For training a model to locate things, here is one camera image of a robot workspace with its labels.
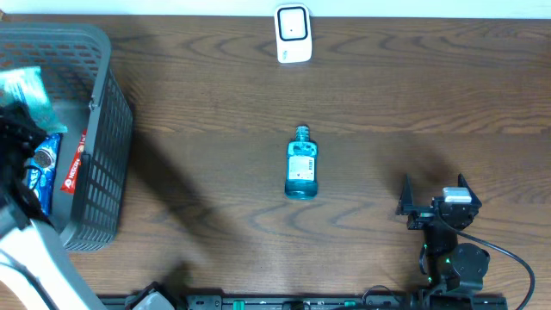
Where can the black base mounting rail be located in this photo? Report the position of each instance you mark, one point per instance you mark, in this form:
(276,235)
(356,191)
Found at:
(376,300)

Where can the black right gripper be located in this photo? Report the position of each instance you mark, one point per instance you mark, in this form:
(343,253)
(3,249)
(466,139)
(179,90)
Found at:
(406,201)

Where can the white barcode scanner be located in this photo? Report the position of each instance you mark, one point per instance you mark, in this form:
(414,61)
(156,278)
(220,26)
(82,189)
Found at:
(293,34)

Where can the white wet wipes pack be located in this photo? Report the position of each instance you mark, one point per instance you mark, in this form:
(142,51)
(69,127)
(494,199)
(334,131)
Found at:
(25,85)

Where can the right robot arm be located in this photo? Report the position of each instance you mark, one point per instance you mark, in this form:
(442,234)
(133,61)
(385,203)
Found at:
(455,270)

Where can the blue Oreo cookie pack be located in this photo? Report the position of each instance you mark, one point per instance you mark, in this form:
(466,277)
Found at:
(42,171)

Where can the blue mouthwash bottle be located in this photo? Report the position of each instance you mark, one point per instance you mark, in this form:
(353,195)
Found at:
(302,154)

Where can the grey plastic mesh basket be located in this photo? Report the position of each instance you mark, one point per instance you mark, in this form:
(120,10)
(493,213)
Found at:
(75,68)

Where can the red Nescafe stick sachet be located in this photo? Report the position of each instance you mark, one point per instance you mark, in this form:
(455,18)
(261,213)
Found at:
(69,184)

